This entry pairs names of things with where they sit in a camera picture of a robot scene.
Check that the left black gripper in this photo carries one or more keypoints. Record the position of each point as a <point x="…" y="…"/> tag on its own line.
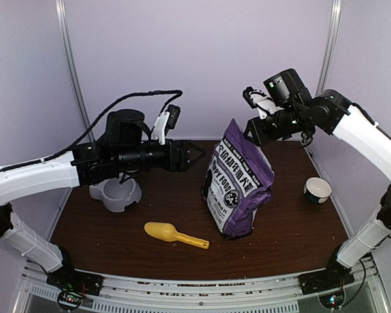
<point x="182" y="164"/>

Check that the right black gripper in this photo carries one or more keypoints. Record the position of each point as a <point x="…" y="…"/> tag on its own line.
<point x="261" y="137"/>

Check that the purple pet food bag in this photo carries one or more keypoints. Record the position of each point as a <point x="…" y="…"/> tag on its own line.
<point x="238" y="181"/>

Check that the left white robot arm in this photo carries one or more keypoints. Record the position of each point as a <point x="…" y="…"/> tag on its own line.
<point x="126" y="147"/>

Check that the grey double pet feeder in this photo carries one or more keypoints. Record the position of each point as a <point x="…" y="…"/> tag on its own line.
<point x="116" y="194"/>

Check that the yellow plastic scoop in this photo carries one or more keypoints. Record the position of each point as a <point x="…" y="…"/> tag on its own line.
<point x="168" y="233"/>

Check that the white and blue bowl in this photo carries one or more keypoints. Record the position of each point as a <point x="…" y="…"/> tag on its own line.
<point x="317" y="190"/>

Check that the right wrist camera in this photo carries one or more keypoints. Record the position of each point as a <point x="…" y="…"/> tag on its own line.
<point x="259" y="101"/>

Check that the right aluminium frame post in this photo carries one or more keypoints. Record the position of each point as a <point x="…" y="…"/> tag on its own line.
<point x="330" y="45"/>

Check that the aluminium frame post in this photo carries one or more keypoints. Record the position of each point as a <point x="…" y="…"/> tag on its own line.
<point x="69" y="55"/>
<point x="330" y="45"/>

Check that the front aluminium rail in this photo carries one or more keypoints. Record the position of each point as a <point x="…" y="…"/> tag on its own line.
<point x="280" y="293"/>

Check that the left aluminium frame post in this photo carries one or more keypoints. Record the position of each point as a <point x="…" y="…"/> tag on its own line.
<point x="69" y="55"/>

